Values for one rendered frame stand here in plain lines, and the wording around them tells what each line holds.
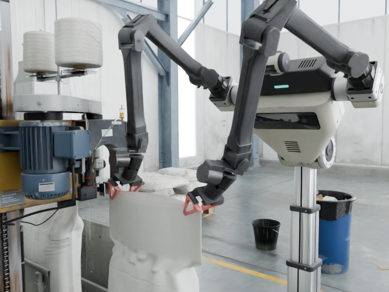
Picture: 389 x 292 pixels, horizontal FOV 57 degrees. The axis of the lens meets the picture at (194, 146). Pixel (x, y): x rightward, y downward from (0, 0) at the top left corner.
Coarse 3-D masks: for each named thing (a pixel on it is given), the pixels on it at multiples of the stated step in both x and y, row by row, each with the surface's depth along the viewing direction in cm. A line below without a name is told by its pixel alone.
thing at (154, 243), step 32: (128, 192) 145; (128, 224) 137; (160, 224) 127; (192, 224) 122; (128, 256) 136; (160, 256) 127; (192, 256) 123; (128, 288) 133; (160, 288) 123; (192, 288) 126
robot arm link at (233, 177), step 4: (224, 172) 109; (228, 172) 110; (224, 176) 109; (228, 176) 109; (232, 176) 110; (236, 176) 111; (224, 180) 110; (228, 180) 109; (232, 180) 110; (220, 184) 111; (224, 184) 110; (228, 184) 110; (224, 188) 111
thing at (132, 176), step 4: (124, 168) 138; (128, 168) 137; (124, 172) 138; (128, 172) 137; (132, 172) 137; (136, 172) 138; (116, 176) 138; (120, 176) 139; (124, 176) 138; (128, 176) 138; (132, 176) 138; (136, 176) 140; (120, 180) 137; (124, 180) 138; (128, 180) 139; (132, 180) 139; (136, 180) 141; (140, 180) 142; (120, 184) 137; (124, 184) 138
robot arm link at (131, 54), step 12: (132, 36) 121; (120, 48) 128; (132, 48) 123; (144, 48) 124; (132, 60) 125; (132, 72) 126; (132, 84) 128; (132, 96) 129; (132, 108) 130; (132, 120) 132; (144, 120) 134; (132, 132) 133; (144, 132) 135; (132, 144) 135
